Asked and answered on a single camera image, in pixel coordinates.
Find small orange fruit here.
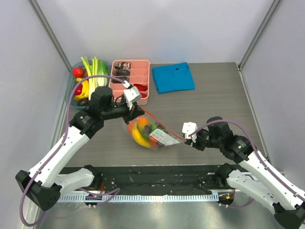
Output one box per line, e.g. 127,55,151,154
126,122,135,136

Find clear zip top bag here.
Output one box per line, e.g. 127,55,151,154
123,110,185,150

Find blue folded cloth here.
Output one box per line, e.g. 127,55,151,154
152,62,195,94

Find teal food bowl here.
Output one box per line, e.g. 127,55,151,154
65,61,111,111

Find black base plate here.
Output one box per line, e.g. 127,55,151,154
59,163,241,194

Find red apple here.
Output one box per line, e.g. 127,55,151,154
71,67,84,78

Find purple cable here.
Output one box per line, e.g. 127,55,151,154
19,75,131,227
188,119,305,209

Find purple grape bunch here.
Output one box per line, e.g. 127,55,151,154
141,122,164,135

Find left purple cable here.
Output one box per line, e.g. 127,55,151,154
19,75,131,227

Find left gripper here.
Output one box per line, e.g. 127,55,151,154
101,99,144,124

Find green orange mango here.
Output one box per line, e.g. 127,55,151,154
137,116,152,131

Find yellow banana bunch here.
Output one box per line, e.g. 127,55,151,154
74,80,89,101

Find red strawberry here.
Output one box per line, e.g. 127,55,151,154
74,85,83,95

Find green lettuce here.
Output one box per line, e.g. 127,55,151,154
97,61,109,86

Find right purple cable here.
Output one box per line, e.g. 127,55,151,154
188,119,305,209

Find dark sushi roll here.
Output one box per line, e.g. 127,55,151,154
115,62,131,69
114,69,130,76
112,76,130,83

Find perforated cable rail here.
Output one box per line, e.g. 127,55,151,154
58,192,219,203

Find green celery stalks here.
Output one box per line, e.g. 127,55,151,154
81,57,98,99

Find dark brown avocado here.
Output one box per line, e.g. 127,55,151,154
78,98,89,106

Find orange carrot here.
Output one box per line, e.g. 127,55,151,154
149,136,164,150

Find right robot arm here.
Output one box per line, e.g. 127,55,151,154
182,116,305,229

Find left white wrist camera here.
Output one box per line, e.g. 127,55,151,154
123,81,142,110

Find pink divided tray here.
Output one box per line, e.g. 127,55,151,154
111,59,150,105

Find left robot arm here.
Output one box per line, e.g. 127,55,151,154
15,86,144,211

